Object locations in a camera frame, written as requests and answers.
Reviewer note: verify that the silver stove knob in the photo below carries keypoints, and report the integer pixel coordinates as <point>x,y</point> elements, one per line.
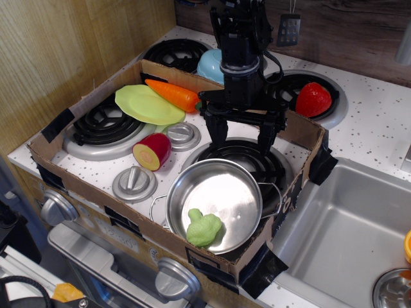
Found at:
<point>183,136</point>
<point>134,185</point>

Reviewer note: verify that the silver oven knob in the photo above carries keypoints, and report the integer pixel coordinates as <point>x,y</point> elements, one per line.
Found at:
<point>56,209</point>
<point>174,281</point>

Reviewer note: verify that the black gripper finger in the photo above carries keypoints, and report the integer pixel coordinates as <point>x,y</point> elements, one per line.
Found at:
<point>266,137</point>
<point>217,128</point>

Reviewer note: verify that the black rear right burner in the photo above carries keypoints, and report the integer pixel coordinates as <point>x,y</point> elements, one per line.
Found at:
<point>294,80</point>

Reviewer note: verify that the hanging grey slotted spatula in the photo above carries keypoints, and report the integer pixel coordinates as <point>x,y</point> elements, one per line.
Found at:
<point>289,28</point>

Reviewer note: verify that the green toy broccoli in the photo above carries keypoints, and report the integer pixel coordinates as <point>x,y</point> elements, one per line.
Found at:
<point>202,230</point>

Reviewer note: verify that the red toy halved fruit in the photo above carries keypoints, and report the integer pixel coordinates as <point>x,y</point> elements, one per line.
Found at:
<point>152,151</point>

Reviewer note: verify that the silver front right oven knob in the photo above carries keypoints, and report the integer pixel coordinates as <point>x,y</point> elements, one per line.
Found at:
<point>174,281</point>

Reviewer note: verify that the grey toy sink basin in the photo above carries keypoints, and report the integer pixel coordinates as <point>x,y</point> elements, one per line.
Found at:
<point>343,235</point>

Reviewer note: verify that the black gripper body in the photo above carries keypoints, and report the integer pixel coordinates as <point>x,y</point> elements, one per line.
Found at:
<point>243,99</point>

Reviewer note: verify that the silver lower stove knob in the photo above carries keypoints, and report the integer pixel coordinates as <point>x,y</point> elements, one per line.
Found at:
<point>134,185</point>

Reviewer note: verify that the orange object bottom left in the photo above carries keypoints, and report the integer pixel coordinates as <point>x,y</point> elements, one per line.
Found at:
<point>66,292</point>

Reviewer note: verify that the silver oven door handle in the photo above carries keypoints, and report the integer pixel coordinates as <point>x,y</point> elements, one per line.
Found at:
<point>95,267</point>

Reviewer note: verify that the light blue toy bowl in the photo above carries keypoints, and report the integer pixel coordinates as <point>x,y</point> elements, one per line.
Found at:
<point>209,66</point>

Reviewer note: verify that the silver faucet pipe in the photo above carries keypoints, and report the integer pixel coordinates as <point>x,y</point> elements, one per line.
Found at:
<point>403,55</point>

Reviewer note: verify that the silver metal pan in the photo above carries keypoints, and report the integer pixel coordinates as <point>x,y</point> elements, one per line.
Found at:
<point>225,189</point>

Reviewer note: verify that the yellow-green toy plate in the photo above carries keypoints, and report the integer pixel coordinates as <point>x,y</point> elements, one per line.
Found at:
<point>145,105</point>

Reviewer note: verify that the black rear left burner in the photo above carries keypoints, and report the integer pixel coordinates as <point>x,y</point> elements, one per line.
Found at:
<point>182,53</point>

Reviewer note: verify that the silver bowl in corner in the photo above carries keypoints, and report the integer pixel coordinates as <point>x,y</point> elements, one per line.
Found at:
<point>392,289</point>

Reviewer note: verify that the black front left burner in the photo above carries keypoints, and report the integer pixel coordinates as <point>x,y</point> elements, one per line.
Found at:
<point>105,133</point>

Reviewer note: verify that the orange toy carrot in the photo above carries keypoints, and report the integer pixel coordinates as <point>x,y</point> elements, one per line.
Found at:
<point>180,97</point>

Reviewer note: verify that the red toy strawberry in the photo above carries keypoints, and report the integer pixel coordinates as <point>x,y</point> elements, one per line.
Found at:
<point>313,100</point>

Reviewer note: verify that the silver top stove knob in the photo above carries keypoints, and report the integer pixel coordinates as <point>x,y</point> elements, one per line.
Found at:
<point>183,136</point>

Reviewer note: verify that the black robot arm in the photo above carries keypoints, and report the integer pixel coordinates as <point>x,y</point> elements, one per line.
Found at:
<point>243,33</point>

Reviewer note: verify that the brown cardboard fence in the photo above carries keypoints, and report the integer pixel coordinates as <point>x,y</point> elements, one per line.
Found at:
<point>243,273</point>

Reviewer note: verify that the silver front left oven knob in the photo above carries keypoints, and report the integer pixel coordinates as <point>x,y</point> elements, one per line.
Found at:
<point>56,209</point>

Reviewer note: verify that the orange cup at edge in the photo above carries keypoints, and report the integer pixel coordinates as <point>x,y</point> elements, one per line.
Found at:
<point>407,246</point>

